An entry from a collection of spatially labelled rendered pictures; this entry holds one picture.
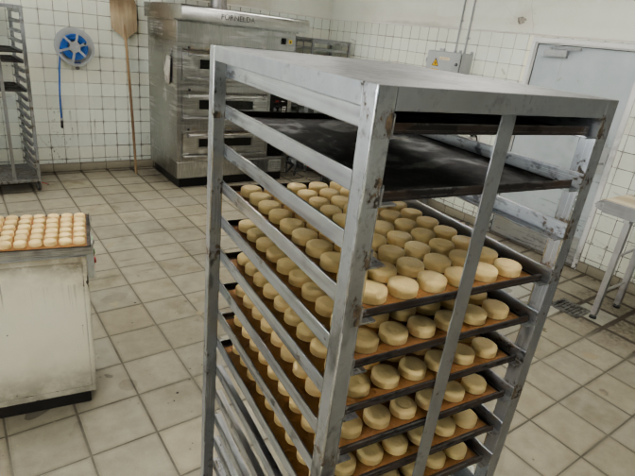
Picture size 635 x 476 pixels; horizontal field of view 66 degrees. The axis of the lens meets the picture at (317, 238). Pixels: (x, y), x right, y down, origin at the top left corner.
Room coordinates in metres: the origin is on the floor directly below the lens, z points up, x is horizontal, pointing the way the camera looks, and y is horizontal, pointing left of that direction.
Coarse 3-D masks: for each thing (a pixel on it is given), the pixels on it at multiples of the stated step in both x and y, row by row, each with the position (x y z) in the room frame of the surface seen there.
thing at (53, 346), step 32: (0, 288) 1.79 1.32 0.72; (32, 288) 1.85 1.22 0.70; (64, 288) 1.91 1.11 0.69; (0, 320) 1.78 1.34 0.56; (32, 320) 1.84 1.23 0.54; (64, 320) 1.90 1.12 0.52; (0, 352) 1.77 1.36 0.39; (32, 352) 1.83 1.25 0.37; (64, 352) 1.89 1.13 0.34; (0, 384) 1.76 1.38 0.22; (32, 384) 1.82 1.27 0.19; (64, 384) 1.88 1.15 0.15; (0, 416) 1.78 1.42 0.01
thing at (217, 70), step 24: (216, 72) 1.11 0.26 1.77; (216, 96) 1.11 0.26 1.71; (216, 120) 1.11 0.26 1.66; (216, 144) 1.12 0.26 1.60; (216, 168) 1.12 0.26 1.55; (216, 192) 1.12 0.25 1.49; (216, 216) 1.12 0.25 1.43; (216, 240) 1.12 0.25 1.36; (216, 264) 1.12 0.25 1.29; (216, 288) 1.12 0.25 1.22; (216, 312) 1.12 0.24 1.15; (216, 336) 1.12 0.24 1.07
